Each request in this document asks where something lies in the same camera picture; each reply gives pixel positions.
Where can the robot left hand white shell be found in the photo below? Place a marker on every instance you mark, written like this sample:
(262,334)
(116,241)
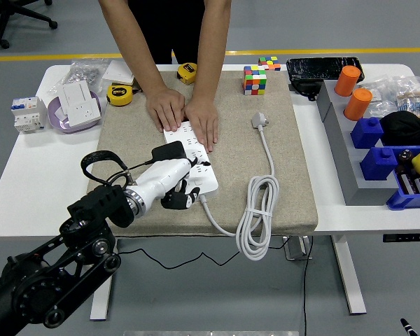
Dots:
(161,178)

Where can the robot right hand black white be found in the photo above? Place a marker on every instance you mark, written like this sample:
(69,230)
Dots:
(407,326)

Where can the person's left hand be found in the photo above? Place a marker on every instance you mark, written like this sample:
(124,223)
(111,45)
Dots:
(204,120)

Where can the person's right hand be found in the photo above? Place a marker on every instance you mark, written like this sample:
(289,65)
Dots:
(166,105)

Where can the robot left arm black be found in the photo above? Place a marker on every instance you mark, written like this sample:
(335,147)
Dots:
(38,290)

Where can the person's right forearm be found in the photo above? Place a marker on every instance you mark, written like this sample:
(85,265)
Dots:
(134,42)

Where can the person's left forearm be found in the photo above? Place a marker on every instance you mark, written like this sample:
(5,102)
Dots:
(211,45)

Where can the yellow squarish tape measure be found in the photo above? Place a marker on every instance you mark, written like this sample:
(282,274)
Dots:
(187,73)

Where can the grey-brown mat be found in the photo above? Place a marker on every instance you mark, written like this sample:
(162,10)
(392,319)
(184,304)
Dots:
(231,157)

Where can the yellow round tape measure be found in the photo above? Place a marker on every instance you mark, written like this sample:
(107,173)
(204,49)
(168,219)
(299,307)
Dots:
(119,94)

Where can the large colourful puzzle cube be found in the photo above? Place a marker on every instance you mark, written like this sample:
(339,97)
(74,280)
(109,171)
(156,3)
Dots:
(255,80)

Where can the person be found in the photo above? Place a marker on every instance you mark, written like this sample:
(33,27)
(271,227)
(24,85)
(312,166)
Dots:
(171,28)

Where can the small colourful puzzle cube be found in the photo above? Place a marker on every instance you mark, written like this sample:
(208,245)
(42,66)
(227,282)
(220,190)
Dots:
(269,63)

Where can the black table control panel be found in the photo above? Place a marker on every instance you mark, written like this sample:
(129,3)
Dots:
(406,238)

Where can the clear bag of screws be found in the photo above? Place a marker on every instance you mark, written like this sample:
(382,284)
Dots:
(82,71)

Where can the small black device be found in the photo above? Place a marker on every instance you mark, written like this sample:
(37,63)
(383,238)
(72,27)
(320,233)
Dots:
(306,89)

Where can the purple bowl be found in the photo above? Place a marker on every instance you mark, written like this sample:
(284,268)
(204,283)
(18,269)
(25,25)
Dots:
(56,120)

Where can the blue plastic bin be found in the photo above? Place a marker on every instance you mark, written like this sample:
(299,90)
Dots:
(406,200)

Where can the black glossy tray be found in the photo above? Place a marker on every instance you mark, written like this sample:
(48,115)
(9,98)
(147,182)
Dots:
(322,68)

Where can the grey stepped base block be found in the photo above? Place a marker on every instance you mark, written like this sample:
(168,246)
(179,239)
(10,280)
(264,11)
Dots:
(339,140)

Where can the white circuit breaker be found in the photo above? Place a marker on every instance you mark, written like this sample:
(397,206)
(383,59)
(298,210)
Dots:
(28,113)

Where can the orange cylinder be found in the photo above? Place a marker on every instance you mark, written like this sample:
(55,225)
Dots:
(348,81)
(357,104)

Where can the blue block with knob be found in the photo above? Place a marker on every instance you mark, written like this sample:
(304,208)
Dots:
(367,132)
(378,164)

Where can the dark brown round knob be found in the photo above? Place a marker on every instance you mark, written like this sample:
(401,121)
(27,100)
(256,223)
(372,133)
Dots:
(405,155)

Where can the clear bag of parts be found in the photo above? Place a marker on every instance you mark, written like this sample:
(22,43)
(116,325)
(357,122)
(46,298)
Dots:
(379,96)

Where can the black office chair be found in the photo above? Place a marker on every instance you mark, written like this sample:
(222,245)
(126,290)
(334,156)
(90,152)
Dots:
(7,14)

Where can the black cloth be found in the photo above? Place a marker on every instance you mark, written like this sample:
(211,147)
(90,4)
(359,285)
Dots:
(406,127)

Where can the clear bag of resistors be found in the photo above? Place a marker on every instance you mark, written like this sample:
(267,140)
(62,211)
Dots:
(413,98)

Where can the white flat switch plate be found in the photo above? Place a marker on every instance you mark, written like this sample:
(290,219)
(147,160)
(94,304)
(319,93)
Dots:
(117,71)

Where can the white wall socket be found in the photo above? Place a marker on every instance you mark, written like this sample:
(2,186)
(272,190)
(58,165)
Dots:
(82,112)

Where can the white switch panel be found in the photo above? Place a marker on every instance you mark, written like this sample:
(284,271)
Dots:
(75,92)

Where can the silver metal bracket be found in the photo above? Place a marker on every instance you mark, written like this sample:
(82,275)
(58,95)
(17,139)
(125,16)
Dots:
(294,246)

